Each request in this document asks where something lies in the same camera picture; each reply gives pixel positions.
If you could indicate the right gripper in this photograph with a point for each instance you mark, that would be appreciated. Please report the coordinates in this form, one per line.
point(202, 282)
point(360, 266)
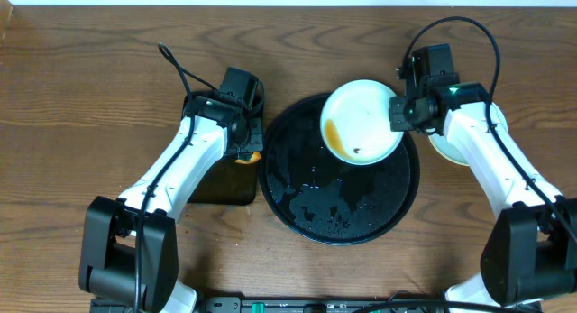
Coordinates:
point(399, 123)

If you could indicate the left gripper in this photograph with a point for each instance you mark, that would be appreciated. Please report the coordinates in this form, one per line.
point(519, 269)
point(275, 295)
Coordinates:
point(254, 139)

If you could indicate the green and yellow sponge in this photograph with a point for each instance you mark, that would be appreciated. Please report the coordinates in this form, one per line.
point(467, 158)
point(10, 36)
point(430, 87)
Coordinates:
point(248, 158)

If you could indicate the light blue plate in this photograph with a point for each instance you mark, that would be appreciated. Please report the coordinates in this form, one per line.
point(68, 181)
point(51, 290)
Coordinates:
point(449, 152)
point(355, 124)

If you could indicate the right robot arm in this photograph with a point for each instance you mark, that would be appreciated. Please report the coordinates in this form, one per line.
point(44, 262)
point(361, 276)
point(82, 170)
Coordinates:
point(531, 252)

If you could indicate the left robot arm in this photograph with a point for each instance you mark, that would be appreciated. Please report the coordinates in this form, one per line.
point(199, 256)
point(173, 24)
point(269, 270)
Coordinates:
point(129, 249)

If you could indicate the black rectangular tray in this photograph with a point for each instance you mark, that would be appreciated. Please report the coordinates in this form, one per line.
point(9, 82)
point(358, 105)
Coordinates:
point(221, 180)

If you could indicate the black round tray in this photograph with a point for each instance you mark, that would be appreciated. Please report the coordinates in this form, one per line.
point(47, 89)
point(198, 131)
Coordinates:
point(326, 200)

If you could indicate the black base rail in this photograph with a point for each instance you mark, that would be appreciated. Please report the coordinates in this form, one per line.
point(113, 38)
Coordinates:
point(237, 305)

